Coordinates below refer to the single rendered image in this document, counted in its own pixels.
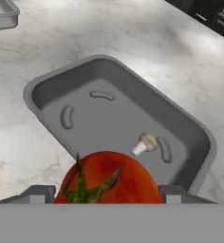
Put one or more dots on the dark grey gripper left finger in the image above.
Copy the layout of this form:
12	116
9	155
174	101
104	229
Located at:
41	193

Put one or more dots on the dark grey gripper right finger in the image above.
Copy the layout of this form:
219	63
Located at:
177	194

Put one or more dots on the red tomato with green stem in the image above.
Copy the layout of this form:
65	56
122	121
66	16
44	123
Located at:
123	180

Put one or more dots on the white mushroom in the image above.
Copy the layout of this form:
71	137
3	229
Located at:
146	143

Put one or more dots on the grey tupperware container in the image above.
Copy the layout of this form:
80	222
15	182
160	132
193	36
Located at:
1	14
117	120

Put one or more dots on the black stove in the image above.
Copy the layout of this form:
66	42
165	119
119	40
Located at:
209	14

